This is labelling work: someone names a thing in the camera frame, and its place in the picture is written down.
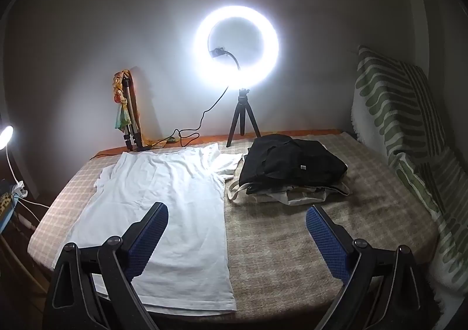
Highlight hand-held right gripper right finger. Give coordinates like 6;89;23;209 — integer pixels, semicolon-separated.
306;204;441;330

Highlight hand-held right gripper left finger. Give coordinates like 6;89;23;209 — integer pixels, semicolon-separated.
43;202;169;330

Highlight white t-shirt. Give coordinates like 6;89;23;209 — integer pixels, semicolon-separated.
55;143;245;312

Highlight beige checkered blanket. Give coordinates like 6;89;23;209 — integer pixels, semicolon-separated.
27;130;439;323

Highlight black garment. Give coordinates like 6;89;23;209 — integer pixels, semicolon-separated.
238;134;349;195

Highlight orange patterned bedsheet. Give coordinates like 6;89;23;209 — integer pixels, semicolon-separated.
95;128;344;160

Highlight teal yellow floral scarf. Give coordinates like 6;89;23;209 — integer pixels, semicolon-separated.
111;68;137;131

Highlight green patterned white blanket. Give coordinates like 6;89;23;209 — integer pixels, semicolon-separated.
351;45;468;294

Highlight folded silver tripod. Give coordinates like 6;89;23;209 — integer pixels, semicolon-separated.
122;76;150;152

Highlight leopard print cloth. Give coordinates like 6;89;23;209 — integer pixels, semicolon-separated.
0;193;16;215

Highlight small black tripod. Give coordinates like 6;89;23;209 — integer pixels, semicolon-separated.
226;87;262;148

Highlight white clip-on desk lamp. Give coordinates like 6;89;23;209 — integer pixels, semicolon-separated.
0;125;28;199

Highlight white lamp cable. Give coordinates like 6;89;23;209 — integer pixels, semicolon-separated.
16;197;50;209

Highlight black ring light cable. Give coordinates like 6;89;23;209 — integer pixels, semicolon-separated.
90;85;231;160

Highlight white ring light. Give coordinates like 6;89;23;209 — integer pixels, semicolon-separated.
194;4;280;91

